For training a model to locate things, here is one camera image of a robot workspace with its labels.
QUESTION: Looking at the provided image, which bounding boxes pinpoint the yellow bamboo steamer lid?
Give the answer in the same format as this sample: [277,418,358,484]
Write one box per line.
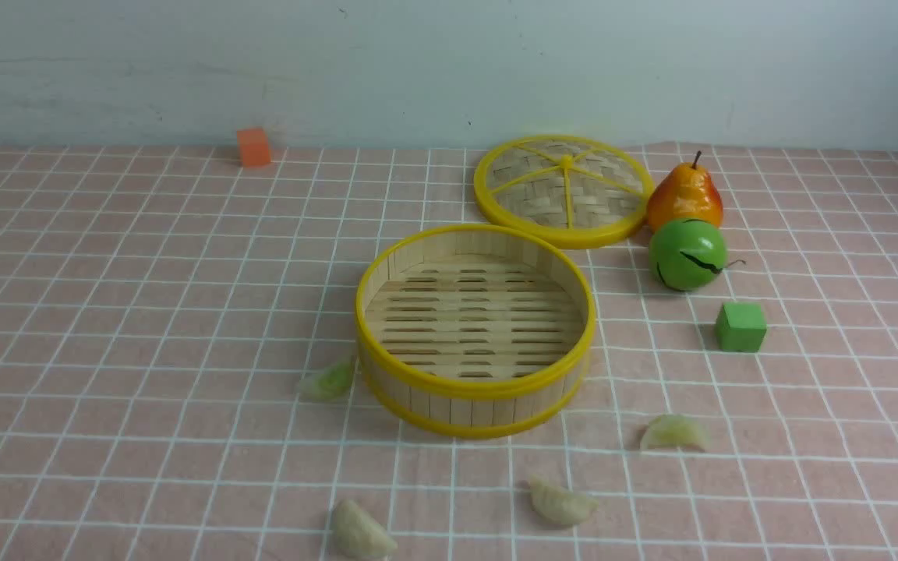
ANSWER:
[473,134,655,249]

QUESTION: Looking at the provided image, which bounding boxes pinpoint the green toy apple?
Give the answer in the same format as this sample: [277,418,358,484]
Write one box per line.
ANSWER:
[649,219,746,292]

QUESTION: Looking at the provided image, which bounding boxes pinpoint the pale dumpling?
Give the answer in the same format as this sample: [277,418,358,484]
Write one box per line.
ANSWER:
[331,499,398,560]
[528,478,599,527]

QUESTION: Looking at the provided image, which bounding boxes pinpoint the greenish dumpling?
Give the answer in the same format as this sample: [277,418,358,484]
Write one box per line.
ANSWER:
[639,413,709,451]
[297,355,356,402]

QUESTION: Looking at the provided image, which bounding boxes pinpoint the green foam cube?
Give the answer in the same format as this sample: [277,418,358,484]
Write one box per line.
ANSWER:
[714,302,769,354]

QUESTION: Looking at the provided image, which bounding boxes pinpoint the orange yellow toy pear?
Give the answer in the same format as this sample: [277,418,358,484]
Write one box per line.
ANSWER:
[646,150,724,233]

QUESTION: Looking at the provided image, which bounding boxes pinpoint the pink checked tablecloth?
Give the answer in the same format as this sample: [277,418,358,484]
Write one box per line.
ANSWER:
[0,146,898,560]

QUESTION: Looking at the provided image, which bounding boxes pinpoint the orange foam cube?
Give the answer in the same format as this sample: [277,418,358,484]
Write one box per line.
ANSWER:
[236,127,272,168]

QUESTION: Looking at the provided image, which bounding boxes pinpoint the yellow bamboo steamer tray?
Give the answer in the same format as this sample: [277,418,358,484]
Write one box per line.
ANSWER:
[354,224,596,438]

